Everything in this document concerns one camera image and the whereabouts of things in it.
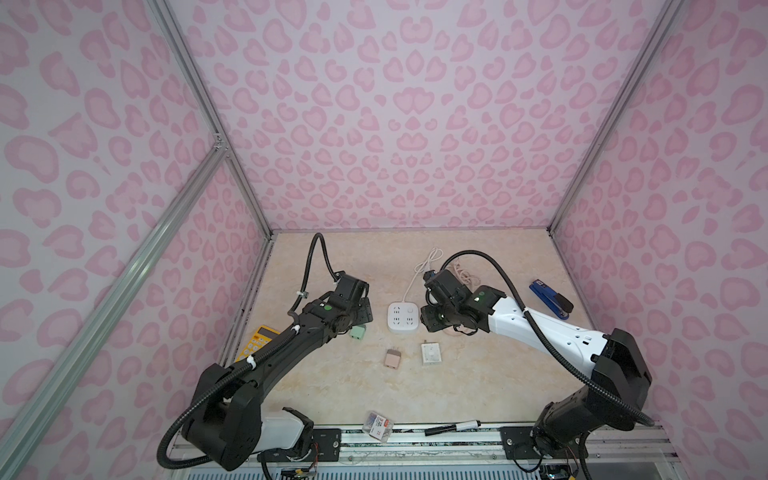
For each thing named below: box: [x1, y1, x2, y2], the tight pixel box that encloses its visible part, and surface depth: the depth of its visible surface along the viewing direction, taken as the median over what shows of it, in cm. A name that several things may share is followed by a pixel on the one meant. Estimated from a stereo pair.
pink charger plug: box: [384, 348, 402, 369], surface depth 88 cm
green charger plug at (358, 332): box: [350, 325, 366, 340], surface depth 93 cm
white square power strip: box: [387, 301, 419, 333], surface depth 95 cm
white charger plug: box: [421, 343, 442, 363], surface depth 87 cm
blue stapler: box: [529, 279, 574, 320], surface depth 99 cm
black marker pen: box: [424, 420, 482, 436], surface depth 77 cm
